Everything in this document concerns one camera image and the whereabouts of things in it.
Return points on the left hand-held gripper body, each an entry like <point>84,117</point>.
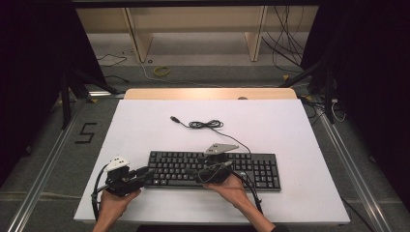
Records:
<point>121,183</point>

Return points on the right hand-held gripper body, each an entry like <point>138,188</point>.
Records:
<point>216,174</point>

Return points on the black computer keyboard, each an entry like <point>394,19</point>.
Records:
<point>180,167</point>

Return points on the person's left hand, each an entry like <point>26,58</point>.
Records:
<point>114,203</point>

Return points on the person's right hand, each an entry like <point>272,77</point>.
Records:
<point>233,191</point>

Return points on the white board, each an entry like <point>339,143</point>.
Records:
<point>145,129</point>

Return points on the black tape floor mark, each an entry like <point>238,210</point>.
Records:
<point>86,132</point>

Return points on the small dark round object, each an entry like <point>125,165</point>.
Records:
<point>242,97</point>

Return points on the yellow tape roll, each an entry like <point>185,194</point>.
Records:
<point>161,71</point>

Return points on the black metal stand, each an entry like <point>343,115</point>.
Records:
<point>328,96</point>
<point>66,103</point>

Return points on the light wooden shelf unit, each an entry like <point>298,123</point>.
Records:
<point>141,42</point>

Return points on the black curtain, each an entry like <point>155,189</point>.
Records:
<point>370,80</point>
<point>32,64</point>

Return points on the long aluminium rail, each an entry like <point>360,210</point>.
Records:
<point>42,180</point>
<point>354,170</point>

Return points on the short aluminium rail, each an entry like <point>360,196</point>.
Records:
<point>104,94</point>

